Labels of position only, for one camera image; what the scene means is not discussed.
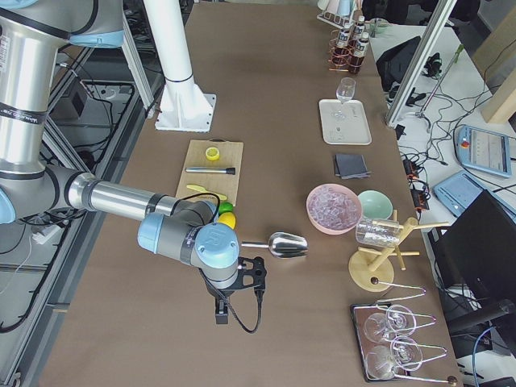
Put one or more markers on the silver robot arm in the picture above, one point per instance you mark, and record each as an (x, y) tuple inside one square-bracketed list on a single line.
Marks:
[(43, 44)]

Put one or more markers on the blue teach pendant far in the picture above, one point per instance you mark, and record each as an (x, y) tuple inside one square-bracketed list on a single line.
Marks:
[(483, 150)]

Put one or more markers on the black monitor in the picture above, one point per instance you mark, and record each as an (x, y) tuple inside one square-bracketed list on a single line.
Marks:
[(478, 249)]

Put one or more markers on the hanging wine glass upper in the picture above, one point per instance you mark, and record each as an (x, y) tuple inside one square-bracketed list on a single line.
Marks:
[(389, 323)]

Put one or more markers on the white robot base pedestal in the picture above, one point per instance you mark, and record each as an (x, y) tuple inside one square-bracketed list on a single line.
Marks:
[(183, 105)]

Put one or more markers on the bamboo cutting board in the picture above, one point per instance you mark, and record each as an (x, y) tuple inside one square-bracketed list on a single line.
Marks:
[(213, 165)]

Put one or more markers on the mint green bowl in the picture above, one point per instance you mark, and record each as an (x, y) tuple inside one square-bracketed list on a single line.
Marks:
[(375, 204)]

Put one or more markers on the cream serving tray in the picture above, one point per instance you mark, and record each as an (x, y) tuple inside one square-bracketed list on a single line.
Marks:
[(344, 124)]

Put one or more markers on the hanging wine glass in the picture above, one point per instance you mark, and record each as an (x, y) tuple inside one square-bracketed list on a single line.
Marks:
[(403, 355), (389, 323)]

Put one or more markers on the hanging wine glass lower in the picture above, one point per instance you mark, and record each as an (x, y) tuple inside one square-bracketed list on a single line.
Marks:
[(403, 355)]

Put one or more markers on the blue teach pendant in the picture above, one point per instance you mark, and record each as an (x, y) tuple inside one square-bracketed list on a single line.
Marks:
[(458, 191), (483, 150)]

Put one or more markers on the grey folded cloth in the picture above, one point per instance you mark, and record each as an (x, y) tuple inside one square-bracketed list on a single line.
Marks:
[(348, 166)]

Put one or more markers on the wooden cup tree stand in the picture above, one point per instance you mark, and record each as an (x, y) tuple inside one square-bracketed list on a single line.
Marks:
[(370, 267)]

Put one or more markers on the black glass rack tray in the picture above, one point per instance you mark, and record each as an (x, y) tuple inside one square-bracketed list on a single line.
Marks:
[(359, 315)]

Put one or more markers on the yellow plastic knife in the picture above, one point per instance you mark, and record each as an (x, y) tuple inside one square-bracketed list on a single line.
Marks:
[(202, 190)]

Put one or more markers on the blue teach pendant near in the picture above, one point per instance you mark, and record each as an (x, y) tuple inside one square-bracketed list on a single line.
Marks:
[(458, 191)]

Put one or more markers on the half lemon slice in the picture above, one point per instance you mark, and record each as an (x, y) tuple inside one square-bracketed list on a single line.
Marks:
[(212, 153)]

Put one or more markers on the wine glass on tray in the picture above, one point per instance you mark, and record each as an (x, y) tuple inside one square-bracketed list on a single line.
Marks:
[(346, 89)]

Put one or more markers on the tea bottle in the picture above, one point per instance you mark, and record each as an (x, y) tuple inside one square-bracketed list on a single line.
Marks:
[(343, 37), (359, 27), (358, 53)]

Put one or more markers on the green lime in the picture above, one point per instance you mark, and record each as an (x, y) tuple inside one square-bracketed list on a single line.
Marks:
[(225, 207)]

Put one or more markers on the yellow lemon near board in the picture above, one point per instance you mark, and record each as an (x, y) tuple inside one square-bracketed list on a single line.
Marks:
[(227, 218)]

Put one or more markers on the glass tumbler on stand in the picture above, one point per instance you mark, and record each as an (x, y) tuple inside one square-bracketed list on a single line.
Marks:
[(378, 232)]

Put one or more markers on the steel ice scoop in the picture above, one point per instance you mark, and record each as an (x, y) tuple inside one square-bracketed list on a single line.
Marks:
[(282, 245)]

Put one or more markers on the pink bowl of ice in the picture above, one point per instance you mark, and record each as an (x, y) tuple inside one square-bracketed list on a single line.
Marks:
[(333, 209)]

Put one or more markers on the aluminium frame post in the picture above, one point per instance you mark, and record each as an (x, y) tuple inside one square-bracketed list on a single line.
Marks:
[(431, 34)]

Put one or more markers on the steel muddler black tip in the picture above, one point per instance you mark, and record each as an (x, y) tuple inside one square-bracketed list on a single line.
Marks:
[(211, 170)]

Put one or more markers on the white cup rack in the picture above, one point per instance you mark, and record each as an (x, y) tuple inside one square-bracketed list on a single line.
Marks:
[(338, 12)]

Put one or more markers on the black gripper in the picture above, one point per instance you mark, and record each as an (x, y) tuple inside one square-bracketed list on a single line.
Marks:
[(214, 293)]

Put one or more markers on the copper wire bottle basket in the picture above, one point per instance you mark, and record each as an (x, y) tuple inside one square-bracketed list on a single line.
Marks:
[(338, 61)]

